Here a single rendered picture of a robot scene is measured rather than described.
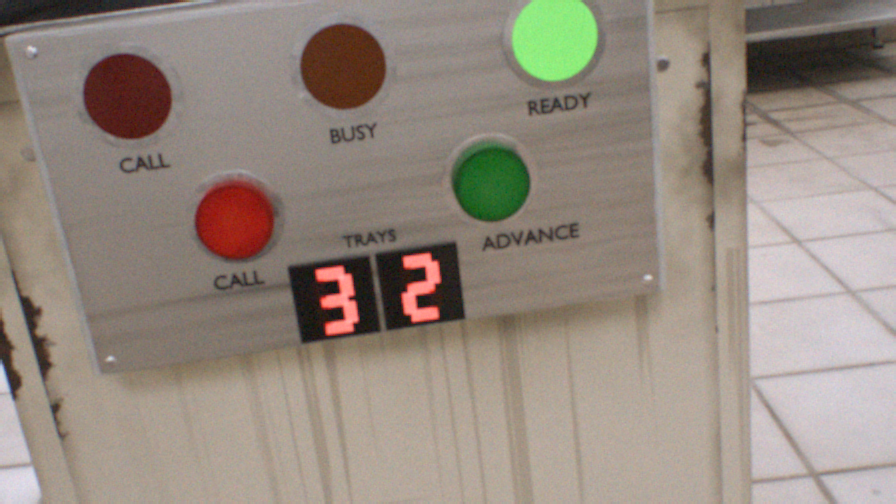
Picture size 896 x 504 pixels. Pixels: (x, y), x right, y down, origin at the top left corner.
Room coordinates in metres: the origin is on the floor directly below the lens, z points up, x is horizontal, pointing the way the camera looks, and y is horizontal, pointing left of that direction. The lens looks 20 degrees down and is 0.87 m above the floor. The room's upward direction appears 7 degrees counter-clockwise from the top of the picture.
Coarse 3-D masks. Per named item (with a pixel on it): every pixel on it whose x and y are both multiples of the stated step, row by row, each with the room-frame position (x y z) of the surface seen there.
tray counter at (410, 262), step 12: (408, 264) 0.38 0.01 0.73; (420, 264) 0.38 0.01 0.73; (432, 264) 0.38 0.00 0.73; (408, 276) 0.38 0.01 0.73; (432, 276) 0.38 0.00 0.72; (408, 288) 0.38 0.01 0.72; (420, 288) 0.38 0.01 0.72; (432, 288) 0.38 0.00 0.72; (408, 300) 0.38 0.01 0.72; (432, 300) 0.38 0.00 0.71; (408, 312) 0.38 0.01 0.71; (420, 312) 0.38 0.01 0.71; (432, 312) 0.38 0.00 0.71
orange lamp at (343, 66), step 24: (336, 24) 0.38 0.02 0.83; (312, 48) 0.38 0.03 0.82; (336, 48) 0.38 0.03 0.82; (360, 48) 0.38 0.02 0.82; (312, 72) 0.38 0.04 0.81; (336, 72) 0.38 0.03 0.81; (360, 72) 0.38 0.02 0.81; (384, 72) 0.38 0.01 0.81; (312, 96) 0.38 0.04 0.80; (336, 96) 0.38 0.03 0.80; (360, 96) 0.38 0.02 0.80
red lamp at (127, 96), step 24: (96, 72) 0.37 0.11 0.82; (120, 72) 0.37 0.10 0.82; (144, 72) 0.37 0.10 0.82; (96, 96) 0.37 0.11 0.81; (120, 96) 0.37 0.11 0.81; (144, 96) 0.37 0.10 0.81; (168, 96) 0.37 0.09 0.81; (96, 120) 0.37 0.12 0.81; (120, 120) 0.37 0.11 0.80; (144, 120) 0.37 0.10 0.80
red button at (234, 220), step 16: (208, 192) 0.37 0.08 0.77; (224, 192) 0.37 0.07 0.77; (240, 192) 0.37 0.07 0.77; (256, 192) 0.37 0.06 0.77; (208, 208) 0.37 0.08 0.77; (224, 208) 0.37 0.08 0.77; (240, 208) 0.37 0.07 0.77; (256, 208) 0.37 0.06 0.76; (272, 208) 0.37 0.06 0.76; (208, 224) 0.37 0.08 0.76; (224, 224) 0.37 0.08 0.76; (240, 224) 0.37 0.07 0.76; (256, 224) 0.37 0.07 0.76; (272, 224) 0.37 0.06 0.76; (208, 240) 0.37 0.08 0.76; (224, 240) 0.37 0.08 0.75; (240, 240) 0.37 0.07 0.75; (256, 240) 0.37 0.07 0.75; (224, 256) 0.37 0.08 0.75; (240, 256) 0.37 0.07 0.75
